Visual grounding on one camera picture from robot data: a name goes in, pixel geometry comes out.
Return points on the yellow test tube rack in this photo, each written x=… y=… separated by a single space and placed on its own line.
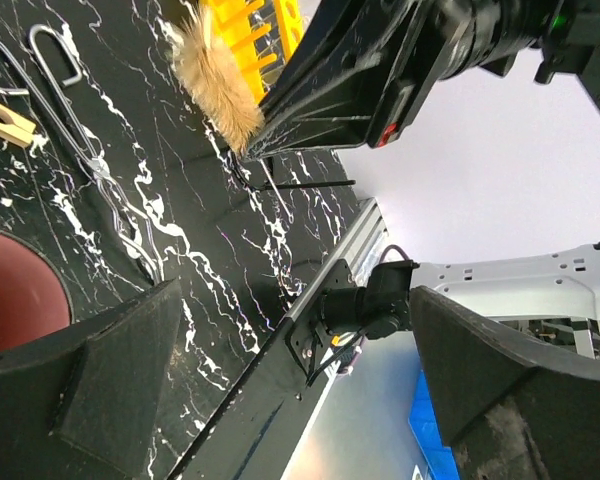
x=263 y=35

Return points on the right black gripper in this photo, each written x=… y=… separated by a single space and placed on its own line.
x=328 y=94

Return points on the metal crucible tongs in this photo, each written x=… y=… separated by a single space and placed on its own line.
x=131 y=225

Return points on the wooden test tube clamp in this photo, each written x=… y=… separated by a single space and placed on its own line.
x=15 y=129

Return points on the test tube brush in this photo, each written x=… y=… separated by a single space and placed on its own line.
x=208 y=71

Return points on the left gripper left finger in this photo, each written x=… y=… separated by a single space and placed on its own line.
x=81 y=403

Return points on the pink enamel mug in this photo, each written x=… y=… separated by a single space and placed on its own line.
x=33 y=300

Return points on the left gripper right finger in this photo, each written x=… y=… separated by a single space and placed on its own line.
x=479 y=370

